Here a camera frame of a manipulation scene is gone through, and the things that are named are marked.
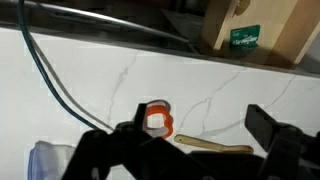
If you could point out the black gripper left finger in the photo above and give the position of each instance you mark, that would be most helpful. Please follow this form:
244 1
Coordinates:
141 116

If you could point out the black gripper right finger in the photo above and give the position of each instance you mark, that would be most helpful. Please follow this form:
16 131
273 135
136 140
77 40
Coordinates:
261 125

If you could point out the green snack packet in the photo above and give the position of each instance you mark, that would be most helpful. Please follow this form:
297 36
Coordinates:
245 37

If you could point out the wooden spatula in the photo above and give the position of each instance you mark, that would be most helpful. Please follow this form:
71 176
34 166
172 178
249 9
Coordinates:
206 144

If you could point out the cardboard box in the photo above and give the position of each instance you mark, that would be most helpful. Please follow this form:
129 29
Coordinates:
276 26

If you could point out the steel dishwasher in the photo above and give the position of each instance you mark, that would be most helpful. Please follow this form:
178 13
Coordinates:
150 13

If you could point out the clear plastic container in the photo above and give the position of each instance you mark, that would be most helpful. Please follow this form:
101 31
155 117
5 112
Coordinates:
46 160

